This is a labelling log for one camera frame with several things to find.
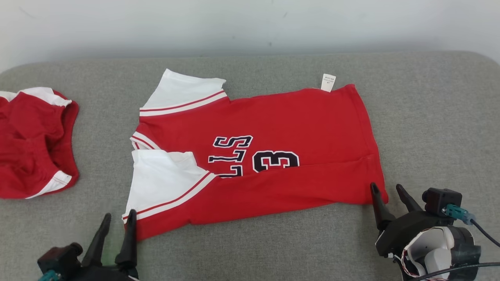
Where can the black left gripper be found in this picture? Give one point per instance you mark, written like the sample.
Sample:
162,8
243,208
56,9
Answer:
105,274

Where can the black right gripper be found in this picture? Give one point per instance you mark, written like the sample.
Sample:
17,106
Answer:
402,234

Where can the red shorts with white trim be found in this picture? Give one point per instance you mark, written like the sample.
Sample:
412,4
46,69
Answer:
31,148

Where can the red Bulls basketball jersey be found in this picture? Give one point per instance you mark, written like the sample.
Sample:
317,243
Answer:
293,117

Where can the grey fabric sofa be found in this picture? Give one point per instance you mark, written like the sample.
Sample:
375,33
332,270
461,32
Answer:
273,249

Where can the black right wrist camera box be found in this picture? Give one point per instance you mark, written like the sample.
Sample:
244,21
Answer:
439,199

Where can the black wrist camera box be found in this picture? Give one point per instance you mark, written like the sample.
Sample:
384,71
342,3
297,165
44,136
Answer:
58,257
439,199

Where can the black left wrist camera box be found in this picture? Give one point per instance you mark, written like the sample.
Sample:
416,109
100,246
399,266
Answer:
58,257

